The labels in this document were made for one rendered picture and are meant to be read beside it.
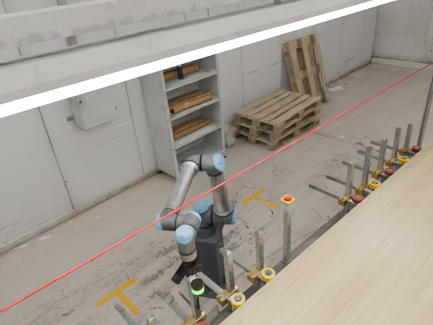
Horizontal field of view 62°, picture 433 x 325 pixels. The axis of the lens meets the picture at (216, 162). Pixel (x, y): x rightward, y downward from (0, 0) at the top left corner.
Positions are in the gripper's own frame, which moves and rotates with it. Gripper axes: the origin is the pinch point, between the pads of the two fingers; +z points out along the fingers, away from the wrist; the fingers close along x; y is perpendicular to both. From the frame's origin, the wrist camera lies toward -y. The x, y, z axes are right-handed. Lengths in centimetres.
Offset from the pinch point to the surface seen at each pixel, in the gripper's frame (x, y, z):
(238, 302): -19.9, 16.4, 10.1
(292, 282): -32, 47, 11
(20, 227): 258, -37, 82
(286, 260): -9, 71, 27
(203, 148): 249, 212, 88
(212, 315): -5.8, 8.3, 25.8
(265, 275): -17.7, 40.3, 10.1
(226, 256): -8.8, 20.1, -12.6
